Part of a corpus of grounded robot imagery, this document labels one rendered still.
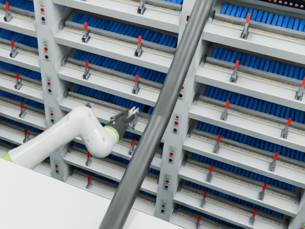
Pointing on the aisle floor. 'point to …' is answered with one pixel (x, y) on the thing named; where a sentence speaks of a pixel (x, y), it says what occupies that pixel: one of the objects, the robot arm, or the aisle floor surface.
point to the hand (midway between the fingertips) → (133, 112)
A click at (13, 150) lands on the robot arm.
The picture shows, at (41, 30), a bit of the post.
